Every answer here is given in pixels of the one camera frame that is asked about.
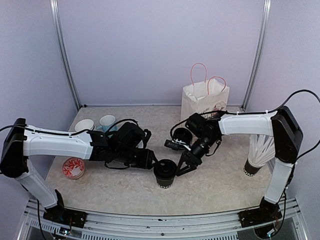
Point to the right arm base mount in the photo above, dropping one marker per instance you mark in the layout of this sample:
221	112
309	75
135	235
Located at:
260	215

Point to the black paper coffee cup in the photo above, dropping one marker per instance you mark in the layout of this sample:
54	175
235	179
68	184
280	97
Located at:
164	183

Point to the white paper takeout bag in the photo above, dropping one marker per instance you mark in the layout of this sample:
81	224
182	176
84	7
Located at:
204	97

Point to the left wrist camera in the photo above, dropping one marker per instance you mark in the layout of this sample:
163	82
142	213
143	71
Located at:
146	137

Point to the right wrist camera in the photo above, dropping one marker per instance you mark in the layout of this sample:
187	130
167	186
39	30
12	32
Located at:
176	145

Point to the black cup holding straws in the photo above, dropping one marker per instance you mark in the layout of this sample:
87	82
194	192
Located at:
250	168

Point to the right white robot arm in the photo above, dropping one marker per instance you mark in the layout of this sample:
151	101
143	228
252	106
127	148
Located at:
280	125

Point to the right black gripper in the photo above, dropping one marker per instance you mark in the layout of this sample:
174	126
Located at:
184	158

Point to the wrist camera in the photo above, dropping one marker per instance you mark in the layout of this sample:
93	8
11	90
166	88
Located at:
146	137
176	145

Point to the aluminium front frame rail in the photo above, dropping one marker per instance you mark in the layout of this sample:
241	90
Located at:
110	226

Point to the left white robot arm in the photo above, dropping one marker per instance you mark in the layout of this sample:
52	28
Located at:
25	140

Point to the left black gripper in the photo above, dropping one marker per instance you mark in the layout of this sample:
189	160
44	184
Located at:
146	163

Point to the stack of black cup lids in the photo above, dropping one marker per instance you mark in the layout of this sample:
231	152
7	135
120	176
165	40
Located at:
182	135

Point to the light blue ceramic mug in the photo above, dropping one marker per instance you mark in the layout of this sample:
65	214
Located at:
106	122

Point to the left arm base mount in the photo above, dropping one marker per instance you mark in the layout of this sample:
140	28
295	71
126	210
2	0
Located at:
65	216

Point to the black plastic cup lid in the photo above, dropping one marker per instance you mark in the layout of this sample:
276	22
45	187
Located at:
165	169

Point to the bundle of white wrapped straws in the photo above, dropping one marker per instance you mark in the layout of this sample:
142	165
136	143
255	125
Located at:
261	150

